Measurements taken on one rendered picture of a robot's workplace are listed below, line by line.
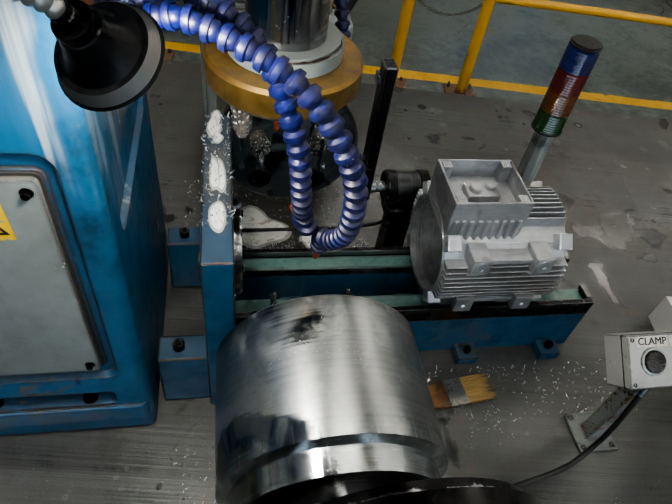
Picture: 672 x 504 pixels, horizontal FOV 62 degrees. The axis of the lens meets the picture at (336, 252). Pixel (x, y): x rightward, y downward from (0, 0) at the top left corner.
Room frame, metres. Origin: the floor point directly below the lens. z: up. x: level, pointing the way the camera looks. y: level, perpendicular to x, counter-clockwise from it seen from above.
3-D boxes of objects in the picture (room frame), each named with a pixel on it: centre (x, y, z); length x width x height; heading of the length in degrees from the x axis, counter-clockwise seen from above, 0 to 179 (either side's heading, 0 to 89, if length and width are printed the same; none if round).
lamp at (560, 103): (1.03, -0.38, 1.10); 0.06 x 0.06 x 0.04
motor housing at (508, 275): (0.68, -0.23, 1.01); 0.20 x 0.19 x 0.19; 106
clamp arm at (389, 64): (0.76, -0.03, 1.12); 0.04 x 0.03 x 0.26; 106
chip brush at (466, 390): (0.50, -0.22, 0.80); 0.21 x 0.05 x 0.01; 113
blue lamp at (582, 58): (1.03, -0.38, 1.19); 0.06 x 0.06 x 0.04
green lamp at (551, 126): (1.03, -0.38, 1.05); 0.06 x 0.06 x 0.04
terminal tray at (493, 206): (0.67, -0.20, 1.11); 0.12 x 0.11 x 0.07; 106
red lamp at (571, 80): (1.03, -0.38, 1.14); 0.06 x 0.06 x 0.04
